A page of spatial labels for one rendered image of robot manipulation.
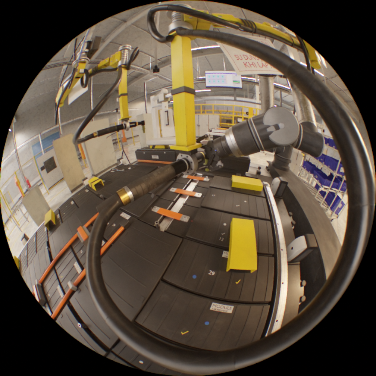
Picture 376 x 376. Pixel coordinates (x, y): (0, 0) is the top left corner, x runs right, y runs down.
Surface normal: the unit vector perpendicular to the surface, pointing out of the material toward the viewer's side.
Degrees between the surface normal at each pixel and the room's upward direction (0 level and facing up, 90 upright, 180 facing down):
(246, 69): 90
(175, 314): 0
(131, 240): 0
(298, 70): 79
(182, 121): 90
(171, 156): 90
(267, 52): 84
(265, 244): 0
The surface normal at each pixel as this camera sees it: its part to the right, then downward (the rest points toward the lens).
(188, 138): 0.79, 0.32
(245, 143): -0.50, 0.65
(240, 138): -0.64, 0.41
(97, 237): 0.85, -0.53
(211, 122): -0.39, 0.52
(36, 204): 0.92, 0.18
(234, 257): -0.04, -0.83
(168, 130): 0.04, 0.55
